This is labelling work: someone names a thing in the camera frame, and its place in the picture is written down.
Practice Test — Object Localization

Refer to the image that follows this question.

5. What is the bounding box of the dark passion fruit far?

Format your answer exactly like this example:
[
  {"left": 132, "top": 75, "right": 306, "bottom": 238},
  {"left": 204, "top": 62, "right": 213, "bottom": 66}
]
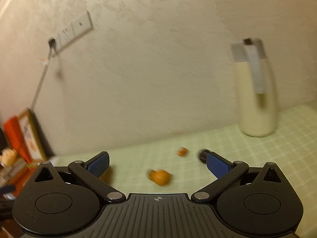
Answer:
[{"left": 198, "top": 149, "right": 210, "bottom": 164}]

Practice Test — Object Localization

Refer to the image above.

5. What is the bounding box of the small kumquat far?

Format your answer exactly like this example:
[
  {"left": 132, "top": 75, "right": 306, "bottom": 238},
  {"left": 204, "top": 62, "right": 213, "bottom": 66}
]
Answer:
[{"left": 177, "top": 147, "right": 188, "bottom": 157}]

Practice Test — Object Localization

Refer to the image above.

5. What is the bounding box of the green checked tablecloth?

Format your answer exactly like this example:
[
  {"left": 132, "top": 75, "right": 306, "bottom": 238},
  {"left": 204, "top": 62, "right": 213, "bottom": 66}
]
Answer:
[{"left": 49, "top": 101, "right": 317, "bottom": 238}]

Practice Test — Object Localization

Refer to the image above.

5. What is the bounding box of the wood framed picture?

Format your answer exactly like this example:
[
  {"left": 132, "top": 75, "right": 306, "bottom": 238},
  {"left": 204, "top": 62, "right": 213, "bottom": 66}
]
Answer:
[{"left": 18, "top": 108, "right": 48, "bottom": 163}]

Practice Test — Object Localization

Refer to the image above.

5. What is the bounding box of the large tangerine centre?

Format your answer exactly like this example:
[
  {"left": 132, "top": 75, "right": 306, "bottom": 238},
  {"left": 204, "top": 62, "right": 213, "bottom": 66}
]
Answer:
[{"left": 147, "top": 170, "right": 172, "bottom": 186}]

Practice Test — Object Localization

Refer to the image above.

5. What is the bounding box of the red gift box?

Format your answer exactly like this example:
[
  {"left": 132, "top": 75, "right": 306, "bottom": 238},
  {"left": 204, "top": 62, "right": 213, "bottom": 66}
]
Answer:
[{"left": 1, "top": 164, "right": 38, "bottom": 199}]

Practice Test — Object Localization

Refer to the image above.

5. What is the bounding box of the small plush toy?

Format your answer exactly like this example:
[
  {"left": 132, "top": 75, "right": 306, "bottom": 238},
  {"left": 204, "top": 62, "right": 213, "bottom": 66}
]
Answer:
[{"left": 1, "top": 149, "right": 18, "bottom": 167}]

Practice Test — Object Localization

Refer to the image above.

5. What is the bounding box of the red folder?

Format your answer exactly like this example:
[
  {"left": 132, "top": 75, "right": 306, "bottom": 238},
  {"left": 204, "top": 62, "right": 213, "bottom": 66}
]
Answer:
[{"left": 4, "top": 116, "right": 32, "bottom": 164}]

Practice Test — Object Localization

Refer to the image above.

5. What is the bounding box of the cream thermos jug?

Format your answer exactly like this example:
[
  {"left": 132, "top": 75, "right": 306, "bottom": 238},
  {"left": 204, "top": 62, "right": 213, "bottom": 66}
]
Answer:
[{"left": 231, "top": 38, "right": 278, "bottom": 138}]

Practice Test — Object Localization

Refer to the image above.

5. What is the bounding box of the black power cable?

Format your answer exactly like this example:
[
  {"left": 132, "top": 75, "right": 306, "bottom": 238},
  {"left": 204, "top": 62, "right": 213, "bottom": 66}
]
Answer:
[{"left": 30, "top": 37, "right": 56, "bottom": 112}]

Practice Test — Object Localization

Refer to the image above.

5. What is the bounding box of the white wall socket plate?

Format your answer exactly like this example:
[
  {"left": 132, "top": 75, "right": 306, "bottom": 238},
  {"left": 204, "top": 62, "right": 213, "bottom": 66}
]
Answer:
[{"left": 52, "top": 11, "right": 94, "bottom": 57}]

